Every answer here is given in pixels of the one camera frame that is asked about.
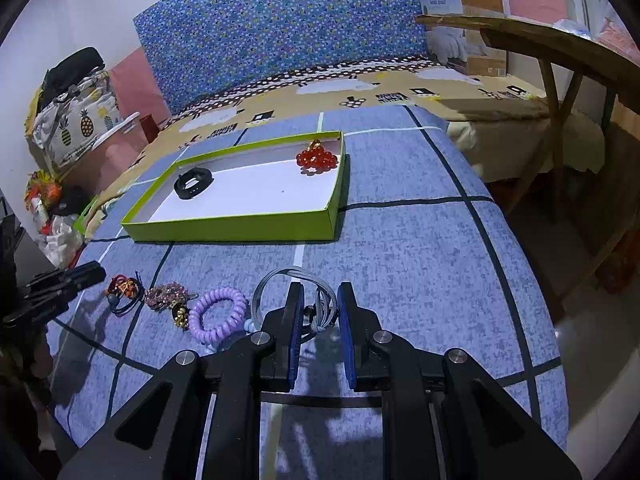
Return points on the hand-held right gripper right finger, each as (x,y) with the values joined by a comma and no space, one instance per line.
(346,340)

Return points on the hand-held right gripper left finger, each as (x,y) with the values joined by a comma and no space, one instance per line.
(296,335)

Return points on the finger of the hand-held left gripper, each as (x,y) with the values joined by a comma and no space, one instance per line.
(42,305)
(75,277)

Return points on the pink beaded hair clip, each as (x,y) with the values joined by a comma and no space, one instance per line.
(165,296)

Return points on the gold and black hair clip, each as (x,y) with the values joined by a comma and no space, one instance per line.
(180,316)

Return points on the green cardboard tray box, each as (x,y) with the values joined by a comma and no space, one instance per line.
(250,195)

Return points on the pile of plastic bags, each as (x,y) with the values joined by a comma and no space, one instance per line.
(55,230)

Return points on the blue checked blanket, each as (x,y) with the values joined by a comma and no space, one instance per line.
(425,260)

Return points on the pink storage bin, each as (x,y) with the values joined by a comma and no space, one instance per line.
(117,150)

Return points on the black wrist band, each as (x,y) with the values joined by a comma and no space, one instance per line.
(192,185)

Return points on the pineapple print bag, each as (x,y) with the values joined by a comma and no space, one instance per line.
(80,125)

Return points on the small dark red box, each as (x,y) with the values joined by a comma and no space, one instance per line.
(148,127)

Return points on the black bag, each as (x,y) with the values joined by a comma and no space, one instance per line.
(70,72)

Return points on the yellow printed bed sheet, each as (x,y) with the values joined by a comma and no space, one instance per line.
(400,90)

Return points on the blue floral headboard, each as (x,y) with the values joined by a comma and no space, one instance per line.
(290,30)

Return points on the wooden table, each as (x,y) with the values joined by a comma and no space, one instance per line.
(540,40)

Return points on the clear plastic bag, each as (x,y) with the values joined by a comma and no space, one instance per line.
(570,26)

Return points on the pink packet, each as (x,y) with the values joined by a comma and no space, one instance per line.
(620,40)

